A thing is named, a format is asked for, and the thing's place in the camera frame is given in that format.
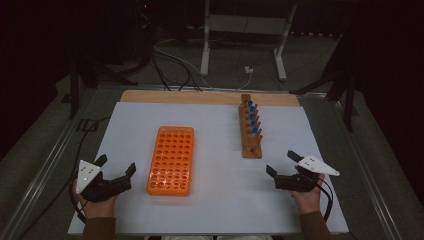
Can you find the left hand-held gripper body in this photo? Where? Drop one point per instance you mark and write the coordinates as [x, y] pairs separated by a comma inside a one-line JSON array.
[[106, 188]]

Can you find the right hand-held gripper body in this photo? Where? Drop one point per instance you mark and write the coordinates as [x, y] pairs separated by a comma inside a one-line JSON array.
[[296, 182]]

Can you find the wooden tube rack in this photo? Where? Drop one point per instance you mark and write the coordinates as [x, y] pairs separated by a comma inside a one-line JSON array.
[[251, 151]]

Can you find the orange plastic tube rack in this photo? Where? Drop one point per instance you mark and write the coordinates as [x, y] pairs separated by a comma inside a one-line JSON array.
[[171, 160]]

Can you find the blue capped test tube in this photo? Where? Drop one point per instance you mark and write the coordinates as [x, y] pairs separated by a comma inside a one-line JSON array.
[[249, 103], [252, 109], [252, 116], [253, 123], [255, 130]]

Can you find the person's right hand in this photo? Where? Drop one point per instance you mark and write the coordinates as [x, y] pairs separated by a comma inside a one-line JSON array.
[[308, 201]]

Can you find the person's left hand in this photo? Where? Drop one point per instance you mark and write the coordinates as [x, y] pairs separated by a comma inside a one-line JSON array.
[[96, 208]]

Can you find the white table board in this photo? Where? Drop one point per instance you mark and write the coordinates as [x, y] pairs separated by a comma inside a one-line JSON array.
[[216, 200]]

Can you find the black tripod stand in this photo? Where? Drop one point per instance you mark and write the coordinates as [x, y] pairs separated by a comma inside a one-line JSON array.
[[349, 106], [74, 93]]

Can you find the white power plug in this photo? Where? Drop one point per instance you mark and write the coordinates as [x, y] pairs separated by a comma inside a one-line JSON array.
[[248, 69]]

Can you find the grey metal stand frame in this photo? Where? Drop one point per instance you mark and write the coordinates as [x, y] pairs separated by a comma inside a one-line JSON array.
[[245, 25]]

